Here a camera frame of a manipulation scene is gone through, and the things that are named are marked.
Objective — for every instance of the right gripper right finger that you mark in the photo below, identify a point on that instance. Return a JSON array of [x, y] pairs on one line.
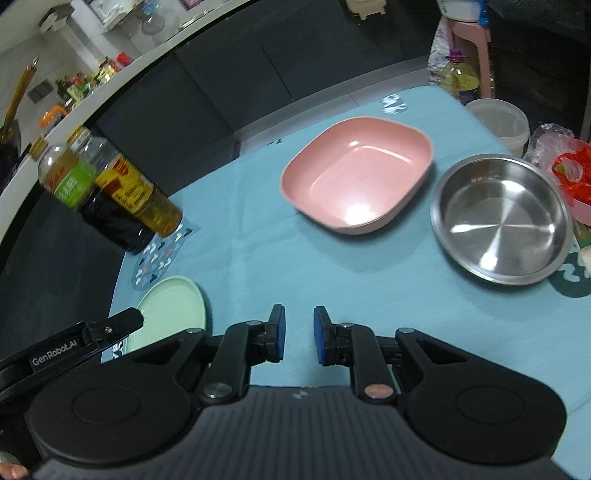
[[383, 370]]

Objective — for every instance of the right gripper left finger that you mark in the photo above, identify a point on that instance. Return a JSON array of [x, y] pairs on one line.
[[215, 370]]

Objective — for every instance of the green plate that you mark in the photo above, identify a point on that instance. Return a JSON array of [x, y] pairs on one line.
[[170, 306]]

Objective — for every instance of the stainless steel bowl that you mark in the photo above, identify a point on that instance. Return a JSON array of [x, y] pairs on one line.
[[502, 220]]

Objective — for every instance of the pink square dish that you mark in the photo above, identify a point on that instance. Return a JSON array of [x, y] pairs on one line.
[[358, 174]]

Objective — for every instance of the person's hand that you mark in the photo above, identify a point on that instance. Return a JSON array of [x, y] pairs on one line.
[[9, 471]]

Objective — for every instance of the dark vinegar bottle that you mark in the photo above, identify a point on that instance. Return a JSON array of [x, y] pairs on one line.
[[72, 182]]

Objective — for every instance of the yellow oil bottle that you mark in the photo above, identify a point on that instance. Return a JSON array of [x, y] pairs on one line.
[[124, 183]]

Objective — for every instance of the black wok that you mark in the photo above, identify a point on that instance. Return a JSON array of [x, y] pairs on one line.
[[10, 141]]

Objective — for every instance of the clear plastic container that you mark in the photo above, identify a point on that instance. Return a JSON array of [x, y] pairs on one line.
[[505, 120]]

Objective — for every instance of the red plastic bag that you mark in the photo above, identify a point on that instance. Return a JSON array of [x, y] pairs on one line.
[[572, 170]]

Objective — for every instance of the large oil jug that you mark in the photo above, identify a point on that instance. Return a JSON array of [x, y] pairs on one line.
[[459, 79]]

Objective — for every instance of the pink plastic stool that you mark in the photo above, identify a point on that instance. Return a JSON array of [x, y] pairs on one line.
[[460, 33]]

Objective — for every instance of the beige hanging bin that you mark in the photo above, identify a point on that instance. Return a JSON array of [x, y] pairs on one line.
[[365, 8]]

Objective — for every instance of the white blue lidded pot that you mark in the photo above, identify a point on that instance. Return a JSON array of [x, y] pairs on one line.
[[471, 11]]

